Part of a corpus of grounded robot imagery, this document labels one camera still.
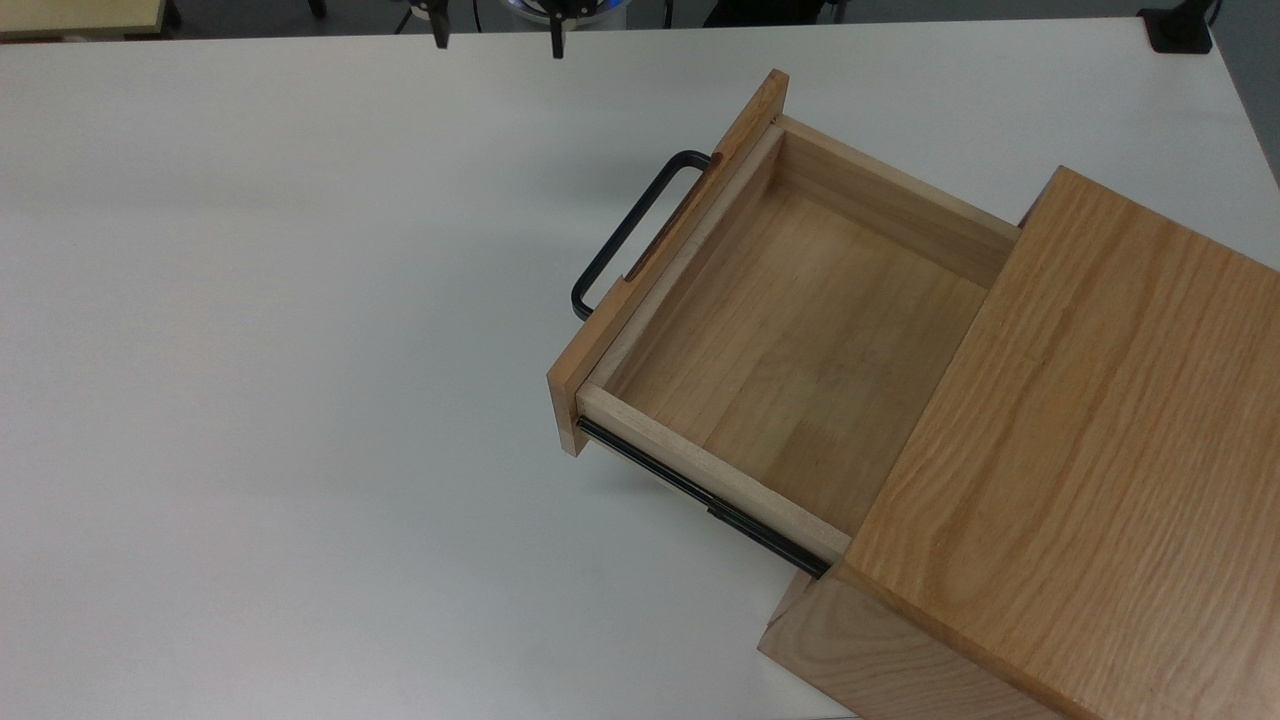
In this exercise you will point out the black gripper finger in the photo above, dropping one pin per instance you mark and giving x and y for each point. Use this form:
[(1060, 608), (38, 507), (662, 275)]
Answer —
[(441, 30), (557, 38)]

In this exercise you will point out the wooden two-drawer cabinet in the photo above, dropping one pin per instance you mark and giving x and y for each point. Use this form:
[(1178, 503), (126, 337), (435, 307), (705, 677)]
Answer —
[(1100, 450)]

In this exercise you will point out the tan wooden side table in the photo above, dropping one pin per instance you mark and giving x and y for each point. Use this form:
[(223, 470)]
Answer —
[(70, 12)]

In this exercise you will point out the black metal drawer slide rail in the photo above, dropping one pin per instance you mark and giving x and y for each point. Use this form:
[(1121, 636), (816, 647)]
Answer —
[(700, 492)]

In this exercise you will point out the black table clamp mount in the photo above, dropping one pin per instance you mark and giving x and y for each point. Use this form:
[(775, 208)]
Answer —
[(1180, 35)]

